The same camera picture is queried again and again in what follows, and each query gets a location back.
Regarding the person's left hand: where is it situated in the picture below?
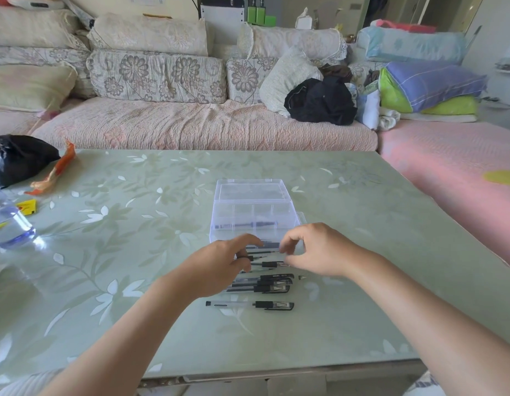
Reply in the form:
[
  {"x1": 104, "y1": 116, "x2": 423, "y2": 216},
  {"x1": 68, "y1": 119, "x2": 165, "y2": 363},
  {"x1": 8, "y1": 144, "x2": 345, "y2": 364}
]
[{"x1": 166, "y1": 233, "x2": 265, "y2": 301}]

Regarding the person's right hand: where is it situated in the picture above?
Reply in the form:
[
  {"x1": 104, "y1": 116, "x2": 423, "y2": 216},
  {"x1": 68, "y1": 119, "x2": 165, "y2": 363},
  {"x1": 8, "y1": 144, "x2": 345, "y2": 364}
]
[{"x1": 279, "y1": 222, "x2": 378, "y2": 279}]

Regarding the pile of black gel pens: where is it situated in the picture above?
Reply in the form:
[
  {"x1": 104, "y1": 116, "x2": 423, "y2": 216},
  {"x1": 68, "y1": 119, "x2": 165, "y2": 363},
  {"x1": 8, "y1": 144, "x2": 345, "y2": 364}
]
[{"x1": 223, "y1": 273, "x2": 296, "y2": 294}]

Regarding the clear plastic storage box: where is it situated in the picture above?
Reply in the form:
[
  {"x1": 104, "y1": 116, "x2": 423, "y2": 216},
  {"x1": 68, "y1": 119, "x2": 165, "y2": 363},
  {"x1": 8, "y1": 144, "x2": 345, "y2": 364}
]
[{"x1": 208, "y1": 179, "x2": 307, "y2": 246}]

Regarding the person's right forearm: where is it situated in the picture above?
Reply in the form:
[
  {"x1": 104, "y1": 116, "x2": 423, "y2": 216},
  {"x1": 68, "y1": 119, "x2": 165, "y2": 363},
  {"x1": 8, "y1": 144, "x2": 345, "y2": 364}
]
[{"x1": 347, "y1": 251, "x2": 510, "y2": 396}]

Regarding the person's left forearm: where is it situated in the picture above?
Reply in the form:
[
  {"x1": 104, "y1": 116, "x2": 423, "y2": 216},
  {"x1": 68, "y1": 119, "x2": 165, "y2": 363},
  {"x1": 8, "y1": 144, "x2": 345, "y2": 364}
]
[{"x1": 38, "y1": 276, "x2": 192, "y2": 396}]

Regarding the pink quilted sofa seat cover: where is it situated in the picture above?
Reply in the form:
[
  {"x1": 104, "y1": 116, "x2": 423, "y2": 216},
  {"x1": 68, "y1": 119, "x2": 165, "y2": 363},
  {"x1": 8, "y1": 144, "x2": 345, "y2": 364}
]
[{"x1": 31, "y1": 96, "x2": 379, "y2": 152}]

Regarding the white towel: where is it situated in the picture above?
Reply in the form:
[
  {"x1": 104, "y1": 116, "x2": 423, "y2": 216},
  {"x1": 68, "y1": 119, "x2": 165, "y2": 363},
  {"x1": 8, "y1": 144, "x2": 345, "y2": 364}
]
[{"x1": 378, "y1": 107, "x2": 401, "y2": 131}]

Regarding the salmon pink sofa seat cover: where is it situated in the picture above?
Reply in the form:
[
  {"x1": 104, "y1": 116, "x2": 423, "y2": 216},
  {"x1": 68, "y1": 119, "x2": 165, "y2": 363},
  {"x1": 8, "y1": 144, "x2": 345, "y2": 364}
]
[{"x1": 378, "y1": 119, "x2": 510, "y2": 273}]

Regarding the white and blue cloth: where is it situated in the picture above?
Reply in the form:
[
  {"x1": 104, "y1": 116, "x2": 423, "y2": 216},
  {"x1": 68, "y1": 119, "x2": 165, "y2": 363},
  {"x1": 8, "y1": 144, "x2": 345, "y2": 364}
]
[{"x1": 348, "y1": 82, "x2": 381, "y2": 131}]

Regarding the black clothing bundle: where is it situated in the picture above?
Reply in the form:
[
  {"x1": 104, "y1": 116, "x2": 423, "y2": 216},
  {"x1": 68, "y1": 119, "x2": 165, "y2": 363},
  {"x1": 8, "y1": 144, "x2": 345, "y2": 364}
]
[{"x1": 283, "y1": 76, "x2": 358, "y2": 127}]

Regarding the white textured pillow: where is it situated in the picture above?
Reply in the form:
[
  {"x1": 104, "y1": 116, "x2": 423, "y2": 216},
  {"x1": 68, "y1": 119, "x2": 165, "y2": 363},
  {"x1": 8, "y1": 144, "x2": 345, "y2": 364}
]
[{"x1": 259, "y1": 46, "x2": 324, "y2": 119}]

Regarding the orange snack wrapper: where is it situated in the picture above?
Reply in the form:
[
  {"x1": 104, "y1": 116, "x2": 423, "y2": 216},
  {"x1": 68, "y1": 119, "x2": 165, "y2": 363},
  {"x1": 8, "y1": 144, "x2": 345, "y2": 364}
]
[{"x1": 24, "y1": 140, "x2": 77, "y2": 197}]

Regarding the brown garment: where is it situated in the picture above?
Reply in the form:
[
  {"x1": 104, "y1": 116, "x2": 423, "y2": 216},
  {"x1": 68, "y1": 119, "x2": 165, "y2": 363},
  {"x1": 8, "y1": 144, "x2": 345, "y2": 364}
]
[{"x1": 319, "y1": 63, "x2": 353, "y2": 82}]

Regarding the floral sofa back cushion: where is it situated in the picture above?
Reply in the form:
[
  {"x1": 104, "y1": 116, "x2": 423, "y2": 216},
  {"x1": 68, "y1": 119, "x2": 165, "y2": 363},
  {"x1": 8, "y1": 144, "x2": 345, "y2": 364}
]
[
  {"x1": 226, "y1": 56, "x2": 280, "y2": 105},
  {"x1": 348, "y1": 61, "x2": 384, "y2": 85},
  {"x1": 86, "y1": 49, "x2": 227, "y2": 105},
  {"x1": 0, "y1": 46, "x2": 97, "y2": 100}
]

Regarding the yellow round item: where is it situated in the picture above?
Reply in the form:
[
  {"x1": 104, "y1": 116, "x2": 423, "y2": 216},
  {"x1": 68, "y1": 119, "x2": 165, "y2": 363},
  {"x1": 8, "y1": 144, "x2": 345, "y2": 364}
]
[{"x1": 483, "y1": 170, "x2": 510, "y2": 187}]

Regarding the clear water bottle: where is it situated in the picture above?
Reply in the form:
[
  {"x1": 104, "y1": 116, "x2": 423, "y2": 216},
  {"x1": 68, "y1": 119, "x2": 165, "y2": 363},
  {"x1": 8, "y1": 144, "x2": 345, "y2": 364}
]
[{"x1": 0, "y1": 177, "x2": 37, "y2": 250}]

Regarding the cream sofa bolster cushion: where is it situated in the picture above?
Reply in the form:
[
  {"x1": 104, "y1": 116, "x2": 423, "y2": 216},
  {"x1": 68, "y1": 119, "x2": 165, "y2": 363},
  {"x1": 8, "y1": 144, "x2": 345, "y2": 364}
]
[
  {"x1": 237, "y1": 22, "x2": 348, "y2": 64},
  {"x1": 88, "y1": 12, "x2": 209, "y2": 57},
  {"x1": 0, "y1": 5, "x2": 90, "y2": 51}
]

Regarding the black plastic bag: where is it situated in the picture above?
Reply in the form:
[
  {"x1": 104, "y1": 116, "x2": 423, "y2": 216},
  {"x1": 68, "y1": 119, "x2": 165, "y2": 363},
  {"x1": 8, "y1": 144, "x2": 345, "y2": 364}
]
[{"x1": 0, "y1": 134, "x2": 61, "y2": 189}]

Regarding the light blue bolster pillow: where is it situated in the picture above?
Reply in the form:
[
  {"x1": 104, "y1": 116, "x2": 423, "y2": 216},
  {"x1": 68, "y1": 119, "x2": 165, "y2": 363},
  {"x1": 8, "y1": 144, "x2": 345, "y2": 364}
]
[{"x1": 357, "y1": 26, "x2": 467, "y2": 64}]

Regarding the white tissue pack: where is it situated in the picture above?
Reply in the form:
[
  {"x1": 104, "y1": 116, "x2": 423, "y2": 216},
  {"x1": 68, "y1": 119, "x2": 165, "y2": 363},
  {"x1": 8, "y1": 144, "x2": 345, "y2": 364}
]
[{"x1": 294, "y1": 7, "x2": 313, "y2": 30}]

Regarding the pale pink sofa seat cover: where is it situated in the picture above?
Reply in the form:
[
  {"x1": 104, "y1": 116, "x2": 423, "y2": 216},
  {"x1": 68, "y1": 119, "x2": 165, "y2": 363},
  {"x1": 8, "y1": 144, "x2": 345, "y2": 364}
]
[{"x1": 0, "y1": 109, "x2": 47, "y2": 136}]

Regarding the pale yellow pillow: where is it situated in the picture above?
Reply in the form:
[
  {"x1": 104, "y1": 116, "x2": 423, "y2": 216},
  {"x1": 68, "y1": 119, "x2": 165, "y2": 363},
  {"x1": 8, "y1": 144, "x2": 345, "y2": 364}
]
[{"x1": 0, "y1": 63, "x2": 78, "y2": 114}]

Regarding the white device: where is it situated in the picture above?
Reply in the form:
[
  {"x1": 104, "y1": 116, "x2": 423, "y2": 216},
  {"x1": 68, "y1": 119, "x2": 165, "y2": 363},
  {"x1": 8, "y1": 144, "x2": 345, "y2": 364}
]
[{"x1": 6, "y1": 0, "x2": 65, "y2": 10}]

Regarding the grey table frame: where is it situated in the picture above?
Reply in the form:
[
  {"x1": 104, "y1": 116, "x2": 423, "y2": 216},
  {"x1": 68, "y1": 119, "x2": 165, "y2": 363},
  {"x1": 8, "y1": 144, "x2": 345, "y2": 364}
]
[{"x1": 139, "y1": 358, "x2": 428, "y2": 396}]

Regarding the white cabinet with black frame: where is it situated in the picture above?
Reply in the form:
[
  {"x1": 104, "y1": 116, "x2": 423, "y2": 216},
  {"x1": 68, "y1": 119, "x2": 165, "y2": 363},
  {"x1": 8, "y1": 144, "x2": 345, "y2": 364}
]
[{"x1": 198, "y1": 0, "x2": 247, "y2": 46}]

